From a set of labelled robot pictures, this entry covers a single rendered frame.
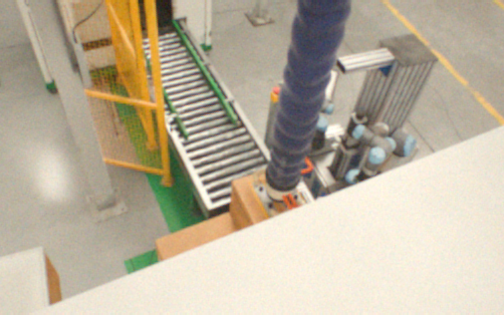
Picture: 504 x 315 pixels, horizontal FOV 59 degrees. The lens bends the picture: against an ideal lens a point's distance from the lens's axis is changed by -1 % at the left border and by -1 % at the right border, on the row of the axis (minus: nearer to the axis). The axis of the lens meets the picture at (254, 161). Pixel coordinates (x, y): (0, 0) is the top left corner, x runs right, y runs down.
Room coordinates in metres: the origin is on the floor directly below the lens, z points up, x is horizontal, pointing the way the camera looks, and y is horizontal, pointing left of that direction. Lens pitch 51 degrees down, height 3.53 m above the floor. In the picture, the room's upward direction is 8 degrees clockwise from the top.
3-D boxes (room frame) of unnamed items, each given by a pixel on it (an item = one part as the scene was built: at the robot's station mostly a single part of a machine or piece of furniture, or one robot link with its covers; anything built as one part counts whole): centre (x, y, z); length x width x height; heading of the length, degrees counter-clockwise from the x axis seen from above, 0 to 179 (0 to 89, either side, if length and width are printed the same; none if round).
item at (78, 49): (2.12, 1.18, 1.62); 0.20 x 0.05 x 0.30; 33
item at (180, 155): (2.80, 0.92, 0.50); 2.31 x 0.05 x 0.19; 33
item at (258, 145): (3.16, 0.37, 0.50); 2.31 x 0.05 x 0.19; 33
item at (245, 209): (1.70, -0.19, 0.74); 0.60 x 0.40 x 0.40; 31
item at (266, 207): (1.65, -0.11, 1.08); 0.34 x 0.10 x 0.05; 31
